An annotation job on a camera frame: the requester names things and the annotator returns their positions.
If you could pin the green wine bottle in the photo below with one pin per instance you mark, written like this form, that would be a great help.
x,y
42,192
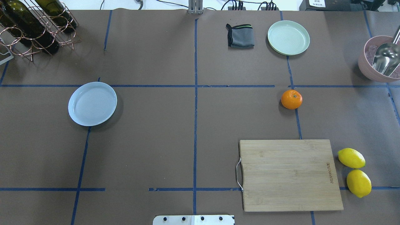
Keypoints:
x,y
30,26
59,14
9,26

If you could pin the green wine bottle front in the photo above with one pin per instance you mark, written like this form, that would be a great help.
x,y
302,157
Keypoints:
x,y
30,26

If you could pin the right yellow lemon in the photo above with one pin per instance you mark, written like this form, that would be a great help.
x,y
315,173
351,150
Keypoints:
x,y
358,183

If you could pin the bamboo cutting board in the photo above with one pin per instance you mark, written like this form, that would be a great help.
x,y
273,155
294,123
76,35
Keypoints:
x,y
289,175

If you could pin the light blue plate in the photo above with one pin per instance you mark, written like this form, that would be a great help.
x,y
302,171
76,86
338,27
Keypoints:
x,y
92,104

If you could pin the yellow lemon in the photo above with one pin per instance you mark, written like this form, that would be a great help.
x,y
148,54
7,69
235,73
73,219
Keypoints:
x,y
358,183
351,158

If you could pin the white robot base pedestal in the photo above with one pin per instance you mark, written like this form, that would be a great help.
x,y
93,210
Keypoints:
x,y
194,220

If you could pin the orange fruit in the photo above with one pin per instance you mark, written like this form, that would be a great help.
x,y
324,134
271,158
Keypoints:
x,y
291,99

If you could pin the green wine bottle middle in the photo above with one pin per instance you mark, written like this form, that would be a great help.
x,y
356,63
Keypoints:
x,y
59,14

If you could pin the left yellow lemon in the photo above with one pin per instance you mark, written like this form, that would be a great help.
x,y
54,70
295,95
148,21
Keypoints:
x,y
351,158

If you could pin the green wine bottle back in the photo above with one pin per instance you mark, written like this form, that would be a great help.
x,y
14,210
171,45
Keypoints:
x,y
9,26

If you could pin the grey folded cloth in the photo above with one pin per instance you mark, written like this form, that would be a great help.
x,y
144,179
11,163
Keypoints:
x,y
240,36

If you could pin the metal scoop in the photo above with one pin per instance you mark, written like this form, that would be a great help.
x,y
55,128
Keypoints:
x,y
386,58

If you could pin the aluminium frame post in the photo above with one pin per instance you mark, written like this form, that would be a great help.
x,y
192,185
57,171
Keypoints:
x,y
195,7

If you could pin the copper wire bottle rack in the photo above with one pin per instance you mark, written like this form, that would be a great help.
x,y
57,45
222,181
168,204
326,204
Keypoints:
x,y
23,47

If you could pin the green plate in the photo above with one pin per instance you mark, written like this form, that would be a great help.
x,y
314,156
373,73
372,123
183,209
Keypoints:
x,y
288,37

